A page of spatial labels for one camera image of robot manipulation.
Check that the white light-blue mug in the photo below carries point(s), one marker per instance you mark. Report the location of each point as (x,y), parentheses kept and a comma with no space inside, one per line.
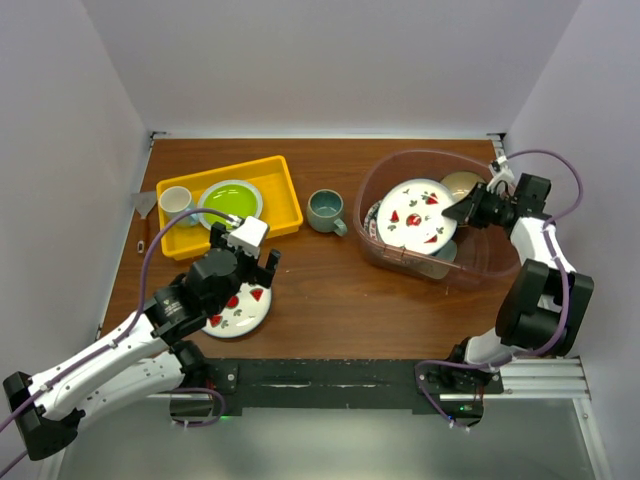
(177,201)

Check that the clear pink plastic bin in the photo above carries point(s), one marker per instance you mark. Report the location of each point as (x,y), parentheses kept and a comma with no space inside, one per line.
(484,256)

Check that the brown floral cream-inside bowl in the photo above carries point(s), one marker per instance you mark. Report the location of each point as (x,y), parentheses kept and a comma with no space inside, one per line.
(461,183)

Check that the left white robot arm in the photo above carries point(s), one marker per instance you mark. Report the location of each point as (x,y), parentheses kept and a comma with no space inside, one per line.
(147,353)

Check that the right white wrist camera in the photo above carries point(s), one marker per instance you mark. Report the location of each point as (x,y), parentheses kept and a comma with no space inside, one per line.
(501,174)

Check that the light-teal divided rectangular dish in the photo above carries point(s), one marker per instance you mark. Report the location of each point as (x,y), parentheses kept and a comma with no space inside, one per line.
(437,266)

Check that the green plate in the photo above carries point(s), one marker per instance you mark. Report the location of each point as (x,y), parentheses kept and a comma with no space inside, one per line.
(227,200)

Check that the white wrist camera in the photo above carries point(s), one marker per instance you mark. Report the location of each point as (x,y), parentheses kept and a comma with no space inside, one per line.
(501,174)
(249,236)

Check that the yellow plastic tray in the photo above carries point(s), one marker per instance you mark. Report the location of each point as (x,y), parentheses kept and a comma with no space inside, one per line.
(262,188)

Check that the metal scraper wooden handle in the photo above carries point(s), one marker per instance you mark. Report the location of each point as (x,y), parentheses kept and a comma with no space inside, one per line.
(143,203)

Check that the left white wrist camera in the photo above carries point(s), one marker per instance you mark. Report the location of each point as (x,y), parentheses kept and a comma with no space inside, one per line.
(249,236)

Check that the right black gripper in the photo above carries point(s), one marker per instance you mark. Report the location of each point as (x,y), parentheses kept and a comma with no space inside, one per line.
(471,204)

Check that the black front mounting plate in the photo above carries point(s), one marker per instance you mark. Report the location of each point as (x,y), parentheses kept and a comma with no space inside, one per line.
(345,384)

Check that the white watermelon plate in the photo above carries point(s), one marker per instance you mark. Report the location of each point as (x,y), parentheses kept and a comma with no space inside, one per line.
(243,313)
(410,216)

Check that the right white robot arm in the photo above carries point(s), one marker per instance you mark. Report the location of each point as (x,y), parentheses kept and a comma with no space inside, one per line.
(544,308)

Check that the teal speckled ceramic mug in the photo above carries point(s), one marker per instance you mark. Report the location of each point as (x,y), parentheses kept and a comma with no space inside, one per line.
(325,212)

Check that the light-blue bottom plate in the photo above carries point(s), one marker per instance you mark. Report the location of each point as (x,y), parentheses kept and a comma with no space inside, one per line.
(448,252)

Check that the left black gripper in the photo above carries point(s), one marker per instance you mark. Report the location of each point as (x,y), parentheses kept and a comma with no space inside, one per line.
(258,274)

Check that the light-blue scalloped plate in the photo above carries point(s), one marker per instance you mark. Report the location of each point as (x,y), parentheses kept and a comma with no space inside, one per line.
(257,212)

